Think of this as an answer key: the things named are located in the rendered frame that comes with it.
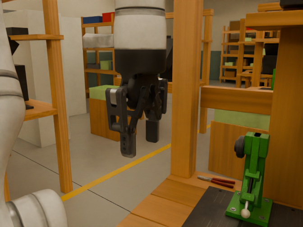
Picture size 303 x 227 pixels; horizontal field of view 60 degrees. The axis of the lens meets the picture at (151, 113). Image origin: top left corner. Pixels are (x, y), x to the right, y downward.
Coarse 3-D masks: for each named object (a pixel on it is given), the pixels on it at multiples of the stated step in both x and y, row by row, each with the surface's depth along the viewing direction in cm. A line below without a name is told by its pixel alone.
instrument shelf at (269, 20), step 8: (248, 16) 78; (256, 16) 77; (264, 16) 76; (272, 16) 75; (280, 16) 74; (288, 16) 73; (296, 16) 72; (248, 24) 79; (256, 24) 78; (264, 24) 77; (272, 24) 76; (280, 24) 75; (288, 24) 74; (296, 24) 73
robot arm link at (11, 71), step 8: (0, 0) 45; (0, 8) 44; (0, 16) 44; (0, 24) 43; (0, 32) 42; (0, 40) 42; (8, 40) 44; (0, 48) 41; (8, 48) 42; (0, 56) 40; (8, 56) 41; (0, 64) 39; (8, 64) 41; (0, 72) 39; (8, 72) 40
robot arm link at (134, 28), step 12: (120, 12) 34; (132, 12) 33; (144, 12) 33; (156, 12) 34; (120, 24) 34; (132, 24) 34; (144, 24) 34; (156, 24) 34; (84, 36) 37; (96, 36) 37; (108, 36) 37; (120, 36) 35; (132, 36) 34; (144, 36) 34; (156, 36) 35; (120, 48) 35; (132, 48) 34; (144, 48) 34; (156, 48) 35
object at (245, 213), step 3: (246, 201) 82; (246, 204) 81; (246, 207) 81; (243, 210) 80; (246, 210) 80; (243, 213) 80; (246, 213) 79; (249, 213) 80; (243, 216) 80; (246, 216) 79
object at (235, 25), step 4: (232, 20) 1049; (236, 20) 1039; (232, 24) 1052; (236, 24) 1042; (232, 28) 1055; (236, 28) 1045; (248, 32) 1019; (252, 32) 1010; (232, 36) 1061; (236, 36) 1051; (248, 36) 1022; (252, 36) 1012; (232, 40) 1064; (236, 40) 1054
